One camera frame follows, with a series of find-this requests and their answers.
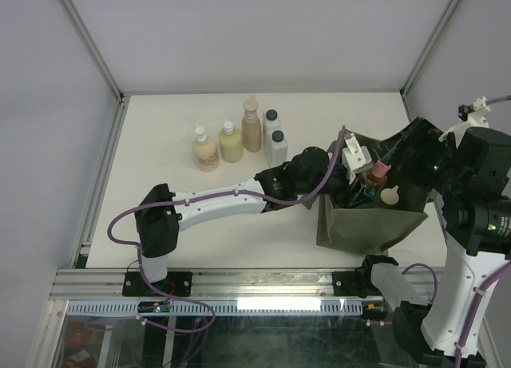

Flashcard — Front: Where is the amber bottle pink cap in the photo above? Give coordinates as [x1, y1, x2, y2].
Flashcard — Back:
[362, 160, 392, 199]

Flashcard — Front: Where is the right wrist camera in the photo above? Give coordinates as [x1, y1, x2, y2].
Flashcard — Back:
[439, 97, 490, 147]

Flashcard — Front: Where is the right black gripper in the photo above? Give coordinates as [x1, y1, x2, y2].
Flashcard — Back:
[372, 114, 466, 195]

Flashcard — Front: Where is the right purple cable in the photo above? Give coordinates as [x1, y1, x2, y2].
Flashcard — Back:
[357, 94, 511, 368]

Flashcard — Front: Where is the right aluminium frame post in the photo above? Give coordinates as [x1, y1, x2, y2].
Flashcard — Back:
[400, 0, 464, 100]

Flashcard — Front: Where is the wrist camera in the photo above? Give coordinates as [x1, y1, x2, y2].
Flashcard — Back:
[439, 97, 490, 147]
[342, 133, 374, 184]

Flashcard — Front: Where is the olive green canvas bag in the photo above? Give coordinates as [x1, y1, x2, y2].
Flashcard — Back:
[316, 133, 430, 255]

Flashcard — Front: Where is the aluminium frame post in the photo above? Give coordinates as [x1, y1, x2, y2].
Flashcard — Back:
[57, 0, 124, 102]
[400, 0, 464, 100]

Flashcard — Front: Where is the yellow-green lotion bottle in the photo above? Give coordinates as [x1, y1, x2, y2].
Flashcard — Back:
[218, 120, 244, 163]

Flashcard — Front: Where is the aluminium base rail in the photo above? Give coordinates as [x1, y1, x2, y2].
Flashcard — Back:
[50, 266, 446, 299]

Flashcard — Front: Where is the white bottle dark cap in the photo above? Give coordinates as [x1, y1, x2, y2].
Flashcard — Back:
[263, 109, 280, 133]
[265, 129, 288, 168]

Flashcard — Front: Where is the small tan pump bottle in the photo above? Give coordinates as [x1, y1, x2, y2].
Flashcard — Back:
[192, 126, 220, 172]

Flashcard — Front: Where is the left aluminium frame post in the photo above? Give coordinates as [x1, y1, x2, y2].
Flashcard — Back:
[57, 0, 124, 102]

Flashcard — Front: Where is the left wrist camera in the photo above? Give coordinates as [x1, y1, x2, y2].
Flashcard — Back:
[342, 133, 374, 184]

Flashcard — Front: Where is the purple cable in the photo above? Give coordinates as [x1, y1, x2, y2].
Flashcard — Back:
[357, 94, 511, 368]
[106, 125, 348, 329]

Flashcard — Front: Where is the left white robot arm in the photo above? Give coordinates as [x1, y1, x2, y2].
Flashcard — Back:
[135, 146, 354, 295]

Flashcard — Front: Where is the white slotted cable duct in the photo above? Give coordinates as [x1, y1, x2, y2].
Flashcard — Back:
[67, 297, 362, 317]

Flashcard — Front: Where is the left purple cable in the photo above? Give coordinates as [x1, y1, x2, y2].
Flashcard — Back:
[106, 125, 348, 329]

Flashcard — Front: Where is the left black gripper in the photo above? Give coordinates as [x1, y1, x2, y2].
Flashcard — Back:
[296, 162, 375, 209]

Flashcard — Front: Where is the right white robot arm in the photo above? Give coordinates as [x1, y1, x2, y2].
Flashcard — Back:
[343, 118, 510, 367]

